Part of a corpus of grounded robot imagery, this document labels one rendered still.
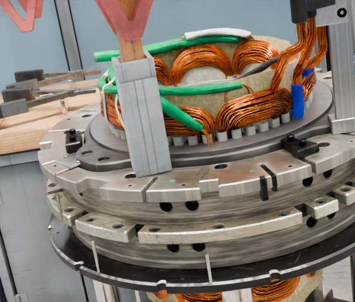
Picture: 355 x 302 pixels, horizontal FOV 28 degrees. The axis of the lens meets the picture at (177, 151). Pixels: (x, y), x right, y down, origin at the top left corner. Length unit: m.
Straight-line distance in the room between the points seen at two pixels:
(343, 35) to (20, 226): 0.48
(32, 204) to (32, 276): 0.10
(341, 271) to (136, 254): 0.48
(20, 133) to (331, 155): 0.40
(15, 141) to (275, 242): 0.38
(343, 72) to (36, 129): 0.39
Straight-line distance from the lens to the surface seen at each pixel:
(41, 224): 0.89
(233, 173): 0.53
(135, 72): 0.53
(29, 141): 0.84
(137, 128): 0.54
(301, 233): 0.57
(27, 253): 0.91
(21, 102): 0.84
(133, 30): 0.52
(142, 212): 0.56
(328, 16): 0.56
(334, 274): 1.00
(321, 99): 0.65
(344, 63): 0.57
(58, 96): 0.85
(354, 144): 0.56
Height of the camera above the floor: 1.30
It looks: 20 degrees down
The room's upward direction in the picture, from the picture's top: 9 degrees counter-clockwise
